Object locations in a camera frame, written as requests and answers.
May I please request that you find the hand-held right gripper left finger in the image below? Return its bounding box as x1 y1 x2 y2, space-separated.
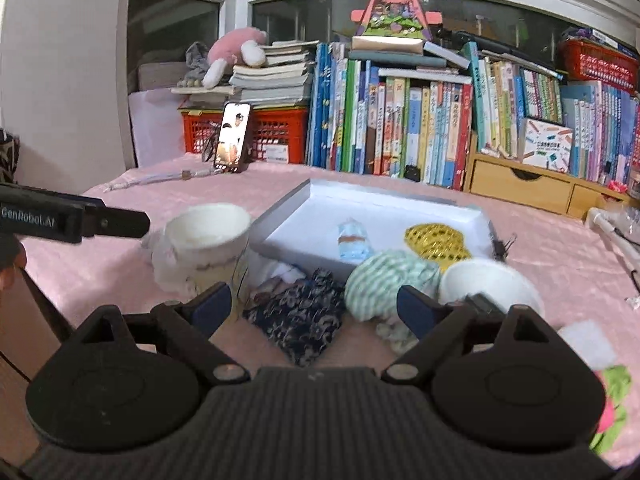
75 282 251 386

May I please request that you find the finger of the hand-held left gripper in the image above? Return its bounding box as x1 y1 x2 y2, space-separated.
82 205 152 240

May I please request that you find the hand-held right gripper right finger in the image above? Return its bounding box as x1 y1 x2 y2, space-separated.
380 285 566 386

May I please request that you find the green striped cloth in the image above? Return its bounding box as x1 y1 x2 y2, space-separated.
344 250 442 323

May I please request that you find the gold sequin scrunchie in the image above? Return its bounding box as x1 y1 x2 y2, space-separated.
404 223 473 274

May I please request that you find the white sock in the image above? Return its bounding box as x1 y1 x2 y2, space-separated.
254 260 307 302

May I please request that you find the dark floral scrunchie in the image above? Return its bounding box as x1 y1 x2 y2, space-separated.
242 268 347 367

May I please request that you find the white shallow box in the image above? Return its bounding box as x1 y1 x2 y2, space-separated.
249 178 502 281

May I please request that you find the green scrunchie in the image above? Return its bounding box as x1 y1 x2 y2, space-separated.
589 365 633 453

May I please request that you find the pink tablecloth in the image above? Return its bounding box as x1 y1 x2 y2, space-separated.
20 152 640 471

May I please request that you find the white board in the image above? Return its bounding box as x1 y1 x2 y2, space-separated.
128 89 186 168

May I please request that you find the black binder clip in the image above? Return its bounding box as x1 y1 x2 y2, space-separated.
492 234 518 263

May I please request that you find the smartphone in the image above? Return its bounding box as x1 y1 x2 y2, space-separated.
214 102 252 173

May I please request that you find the beige box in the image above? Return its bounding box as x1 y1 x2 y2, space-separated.
137 62 188 92

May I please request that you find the wooden drawer organizer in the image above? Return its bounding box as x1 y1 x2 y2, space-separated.
464 132 632 221

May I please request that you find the white cotton pad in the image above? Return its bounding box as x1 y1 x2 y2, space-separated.
557 320 618 371

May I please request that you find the grey plush toy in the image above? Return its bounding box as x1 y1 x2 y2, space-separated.
180 41 211 88

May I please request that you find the red plastic basket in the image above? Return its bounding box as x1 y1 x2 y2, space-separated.
181 106 310 163

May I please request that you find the row of children's books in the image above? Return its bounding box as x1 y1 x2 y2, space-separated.
305 42 640 191

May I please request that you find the pink plush toy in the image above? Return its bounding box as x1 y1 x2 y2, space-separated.
201 28 268 88

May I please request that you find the colourful patterned box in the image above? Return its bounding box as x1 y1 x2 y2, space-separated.
518 117 575 173

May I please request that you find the white lamp tube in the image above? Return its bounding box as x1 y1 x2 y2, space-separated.
586 207 640 273

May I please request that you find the stack of paperback books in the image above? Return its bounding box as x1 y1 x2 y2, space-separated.
227 40 321 108

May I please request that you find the clear plastic bag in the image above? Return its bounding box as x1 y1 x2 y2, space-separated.
600 204 640 241

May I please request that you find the gold flat box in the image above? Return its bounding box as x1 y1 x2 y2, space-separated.
351 35 426 53

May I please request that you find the black bar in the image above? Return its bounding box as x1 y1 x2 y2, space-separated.
435 25 561 68

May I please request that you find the red basket with white print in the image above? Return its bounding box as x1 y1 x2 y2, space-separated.
559 39 640 95

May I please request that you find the pink triangular toy house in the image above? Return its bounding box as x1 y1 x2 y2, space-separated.
351 0 433 41

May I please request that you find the blue flat box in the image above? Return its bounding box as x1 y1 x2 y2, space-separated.
565 27 638 61

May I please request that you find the black cable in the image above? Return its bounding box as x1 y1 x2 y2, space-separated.
612 227 640 297

